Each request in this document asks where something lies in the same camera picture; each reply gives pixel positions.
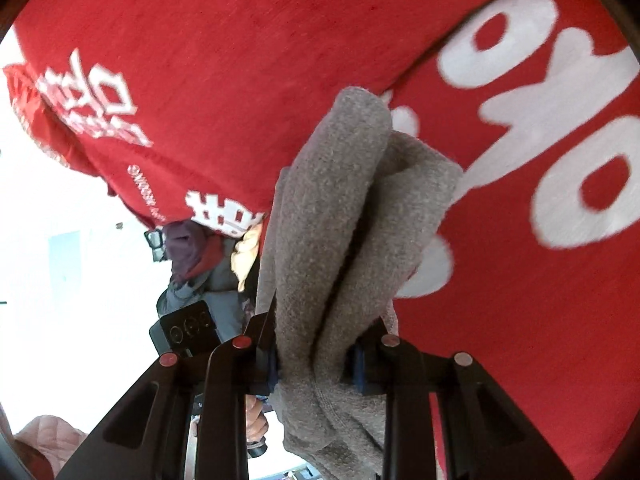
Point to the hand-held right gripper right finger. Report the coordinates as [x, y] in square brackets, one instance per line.
[360, 375]

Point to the blue grey garment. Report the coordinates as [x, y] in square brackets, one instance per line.
[220, 285]

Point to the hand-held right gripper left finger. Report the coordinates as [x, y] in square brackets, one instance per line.
[260, 350]

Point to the person's left hand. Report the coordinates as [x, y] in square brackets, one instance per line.
[256, 422]

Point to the small black object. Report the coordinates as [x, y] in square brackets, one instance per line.
[155, 244]

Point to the purple garment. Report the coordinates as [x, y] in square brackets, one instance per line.
[187, 247]

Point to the yellow garment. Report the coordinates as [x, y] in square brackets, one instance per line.
[247, 255]

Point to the grey knit sweater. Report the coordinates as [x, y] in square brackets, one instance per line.
[340, 240]

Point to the pink quilted garment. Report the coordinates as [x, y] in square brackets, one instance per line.
[47, 440]

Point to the red printed sofa cover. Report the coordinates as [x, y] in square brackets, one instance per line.
[500, 310]

